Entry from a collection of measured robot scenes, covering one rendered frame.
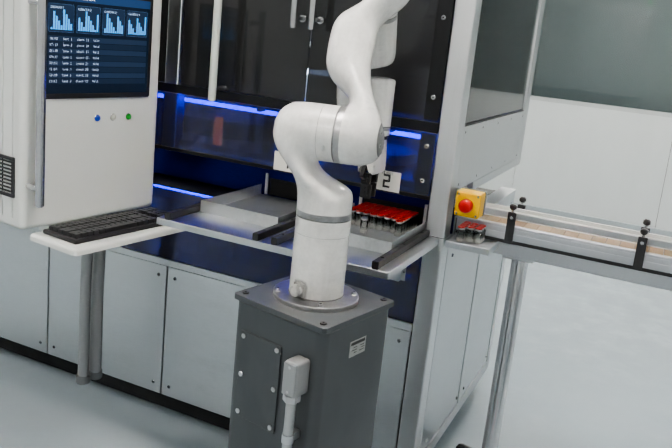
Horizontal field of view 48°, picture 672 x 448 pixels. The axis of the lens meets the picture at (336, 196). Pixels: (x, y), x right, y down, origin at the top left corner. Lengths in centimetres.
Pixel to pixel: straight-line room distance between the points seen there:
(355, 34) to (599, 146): 521
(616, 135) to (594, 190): 50
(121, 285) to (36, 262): 42
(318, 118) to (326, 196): 16
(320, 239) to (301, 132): 23
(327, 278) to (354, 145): 29
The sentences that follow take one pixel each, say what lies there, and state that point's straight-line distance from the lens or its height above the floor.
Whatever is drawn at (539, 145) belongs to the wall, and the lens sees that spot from 677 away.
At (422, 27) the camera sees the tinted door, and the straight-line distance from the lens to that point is 216.
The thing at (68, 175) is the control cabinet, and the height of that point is 95.
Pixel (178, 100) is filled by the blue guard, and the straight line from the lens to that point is 255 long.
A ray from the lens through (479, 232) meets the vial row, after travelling 218.
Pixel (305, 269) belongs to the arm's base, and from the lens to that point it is 159.
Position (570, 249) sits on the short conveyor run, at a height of 90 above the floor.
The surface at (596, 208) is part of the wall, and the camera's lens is 677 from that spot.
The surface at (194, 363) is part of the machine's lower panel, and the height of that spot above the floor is 25.
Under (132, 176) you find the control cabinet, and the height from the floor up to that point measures 92.
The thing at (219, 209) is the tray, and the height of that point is 90.
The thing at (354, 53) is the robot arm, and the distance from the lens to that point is 160.
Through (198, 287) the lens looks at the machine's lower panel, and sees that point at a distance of 262.
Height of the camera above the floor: 144
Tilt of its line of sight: 12 degrees down
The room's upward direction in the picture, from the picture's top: 6 degrees clockwise
